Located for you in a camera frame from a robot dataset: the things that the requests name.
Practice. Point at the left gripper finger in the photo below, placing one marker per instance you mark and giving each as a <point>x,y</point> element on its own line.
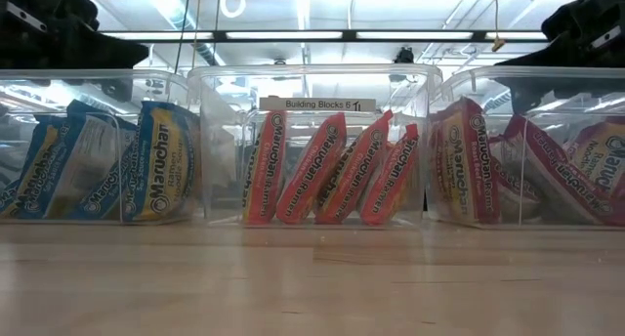
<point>117,89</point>
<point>117,53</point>

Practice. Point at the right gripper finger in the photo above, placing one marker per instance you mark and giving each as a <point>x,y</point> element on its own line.
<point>542,60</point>
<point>552,88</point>

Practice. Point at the blue Maruchan noodle pack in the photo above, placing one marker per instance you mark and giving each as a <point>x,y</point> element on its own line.
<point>163,170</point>
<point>88,155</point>
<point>29,180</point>

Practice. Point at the orange Maruchan noodle pack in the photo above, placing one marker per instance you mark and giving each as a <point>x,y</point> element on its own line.
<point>263,180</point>
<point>354,175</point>
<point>312,170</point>
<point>393,180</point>

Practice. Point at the clear plastic bin with label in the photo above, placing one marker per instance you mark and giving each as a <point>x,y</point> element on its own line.
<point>220,155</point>

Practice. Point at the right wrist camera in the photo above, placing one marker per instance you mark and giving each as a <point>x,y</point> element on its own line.
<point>605,36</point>

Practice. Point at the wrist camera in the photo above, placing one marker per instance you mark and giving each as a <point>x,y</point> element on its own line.
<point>27,17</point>
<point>605,36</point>

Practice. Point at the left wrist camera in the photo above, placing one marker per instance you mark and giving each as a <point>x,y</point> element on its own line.
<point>27,17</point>

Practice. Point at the silver ventilation duct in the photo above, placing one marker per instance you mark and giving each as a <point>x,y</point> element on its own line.
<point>180,18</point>

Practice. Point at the black overhead frame beam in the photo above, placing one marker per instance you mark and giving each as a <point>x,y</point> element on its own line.
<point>219,35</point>

